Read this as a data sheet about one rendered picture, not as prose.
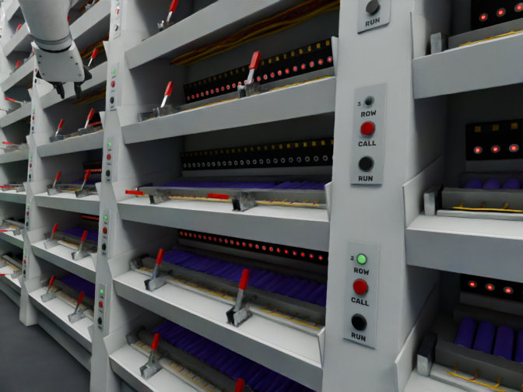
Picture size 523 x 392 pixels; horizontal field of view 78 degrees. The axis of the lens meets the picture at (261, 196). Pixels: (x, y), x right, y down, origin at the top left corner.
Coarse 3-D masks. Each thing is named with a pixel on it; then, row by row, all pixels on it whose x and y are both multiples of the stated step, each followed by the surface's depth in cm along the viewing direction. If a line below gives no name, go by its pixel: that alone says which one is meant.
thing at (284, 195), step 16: (144, 192) 83; (176, 192) 74; (192, 192) 70; (208, 192) 66; (224, 192) 63; (256, 192) 58; (272, 192) 55; (288, 192) 53; (304, 192) 51; (320, 192) 49
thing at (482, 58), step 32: (480, 0) 47; (512, 0) 45; (416, 32) 37; (480, 32) 38; (512, 32) 36; (416, 64) 37; (448, 64) 35; (480, 64) 33; (512, 64) 32; (416, 96) 38
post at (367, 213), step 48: (432, 0) 43; (384, 48) 39; (336, 96) 43; (432, 96) 44; (336, 144) 43; (384, 144) 38; (432, 144) 45; (336, 192) 42; (384, 192) 38; (336, 240) 42; (384, 240) 38; (336, 288) 42; (384, 288) 38; (432, 288) 48; (336, 336) 42; (384, 336) 38; (336, 384) 41; (384, 384) 37
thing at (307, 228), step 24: (264, 168) 73; (288, 168) 69; (312, 168) 65; (120, 192) 83; (120, 216) 83; (144, 216) 75; (168, 216) 68; (192, 216) 62; (216, 216) 58; (240, 216) 54; (264, 216) 50; (288, 216) 48; (312, 216) 46; (264, 240) 52; (288, 240) 48; (312, 240) 46
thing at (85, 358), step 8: (40, 312) 129; (40, 320) 128; (48, 320) 122; (48, 328) 122; (56, 328) 116; (56, 336) 116; (64, 336) 111; (64, 344) 111; (72, 344) 106; (80, 344) 104; (72, 352) 106; (80, 352) 102; (88, 352) 99; (80, 360) 102; (88, 360) 98; (88, 368) 98; (128, 384) 83
